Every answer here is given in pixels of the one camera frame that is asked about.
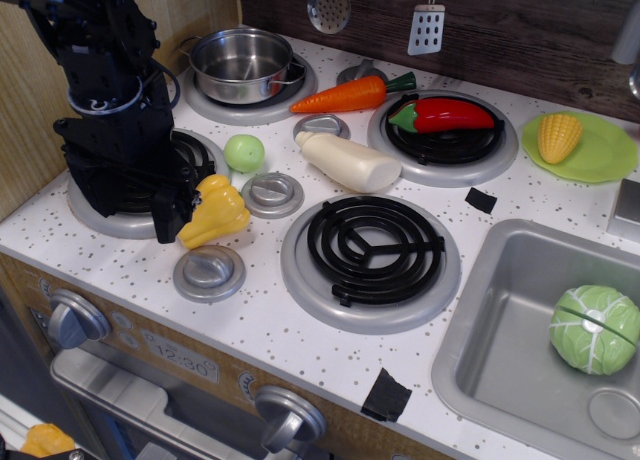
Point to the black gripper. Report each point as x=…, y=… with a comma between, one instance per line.
x=108, y=150

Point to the red chili pepper toy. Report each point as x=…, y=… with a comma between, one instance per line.
x=440, y=114

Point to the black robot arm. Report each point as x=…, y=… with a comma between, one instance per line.
x=105, y=48

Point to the yellow bell pepper toy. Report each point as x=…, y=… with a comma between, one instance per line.
x=222, y=212

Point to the steel pan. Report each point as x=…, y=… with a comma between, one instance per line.
x=242, y=66

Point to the silver stove top knob front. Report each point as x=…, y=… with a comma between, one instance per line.
x=209, y=274

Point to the silver stove knob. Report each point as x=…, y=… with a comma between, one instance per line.
x=272, y=195
x=364, y=69
x=323, y=123
x=209, y=274

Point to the light green toy apple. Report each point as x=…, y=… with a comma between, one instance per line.
x=244, y=153

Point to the silver stove top knob middle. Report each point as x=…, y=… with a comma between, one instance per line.
x=272, y=195

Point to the back left burner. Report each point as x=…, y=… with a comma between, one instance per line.
x=266, y=112

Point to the oven clock display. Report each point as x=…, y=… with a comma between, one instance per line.
x=183, y=357

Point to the silver oven knob left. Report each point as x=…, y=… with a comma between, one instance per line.
x=75, y=320

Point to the silver oven knob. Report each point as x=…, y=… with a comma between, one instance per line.
x=288, y=418
x=75, y=320

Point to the silver stove top knob upper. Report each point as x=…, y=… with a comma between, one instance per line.
x=323, y=123

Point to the cream plastic bottle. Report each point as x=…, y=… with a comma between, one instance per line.
x=353, y=165

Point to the front right black burner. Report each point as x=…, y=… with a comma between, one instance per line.
x=370, y=264

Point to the orange toy carrot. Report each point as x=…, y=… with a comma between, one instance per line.
x=364, y=93

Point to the silver stove top knob back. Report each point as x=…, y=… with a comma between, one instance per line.
x=364, y=69

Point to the silver oven knob right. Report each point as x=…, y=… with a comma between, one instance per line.
x=288, y=418

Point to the hanging steel skimmer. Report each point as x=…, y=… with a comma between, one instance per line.
x=329, y=16

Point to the yellow object bottom left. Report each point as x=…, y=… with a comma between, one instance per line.
x=44, y=440

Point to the black tape piece front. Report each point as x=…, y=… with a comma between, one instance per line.
x=387, y=398

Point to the back right black burner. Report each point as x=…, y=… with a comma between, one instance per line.
x=448, y=159

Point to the black tape piece small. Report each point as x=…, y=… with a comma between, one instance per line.
x=481, y=201

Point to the hanging slotted spatula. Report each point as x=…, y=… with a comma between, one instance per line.
x=427, y=29

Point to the silver sink basin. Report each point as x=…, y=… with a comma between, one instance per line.
x=497, y=366

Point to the yellow toy corn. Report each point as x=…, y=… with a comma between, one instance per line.
x=558, y=135

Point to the light green plate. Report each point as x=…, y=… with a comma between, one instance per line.
x=604, y=153

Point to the green toy cabbage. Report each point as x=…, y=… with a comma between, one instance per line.
x=595, y=329

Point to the silver faucet base block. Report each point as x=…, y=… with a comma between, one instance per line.
x=625, y=215

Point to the silver faucet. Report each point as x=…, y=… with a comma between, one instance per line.
x=625, y=50

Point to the silver oven door handle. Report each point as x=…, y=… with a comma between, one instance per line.
x=161, y=410

